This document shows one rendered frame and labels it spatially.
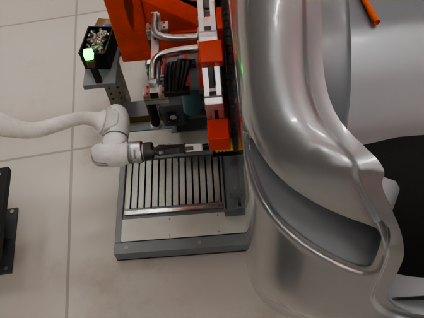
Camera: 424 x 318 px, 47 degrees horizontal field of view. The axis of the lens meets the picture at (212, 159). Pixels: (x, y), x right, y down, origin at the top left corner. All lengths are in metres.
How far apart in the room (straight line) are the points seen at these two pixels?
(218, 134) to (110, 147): 0.49
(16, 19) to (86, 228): 1.86
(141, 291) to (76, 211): 0.59
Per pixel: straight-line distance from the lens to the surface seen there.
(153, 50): 1.85
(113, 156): 1.95
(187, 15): 2.36
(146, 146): 1.94
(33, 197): 2.81
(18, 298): 2.59
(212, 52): 1.56
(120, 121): 2.03
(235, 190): 2.31
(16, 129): 1.91
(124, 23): 2.33
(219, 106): 1.67
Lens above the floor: 2.22
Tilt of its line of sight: 56 degrees down
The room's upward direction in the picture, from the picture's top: 8 degrees counter-clockwise
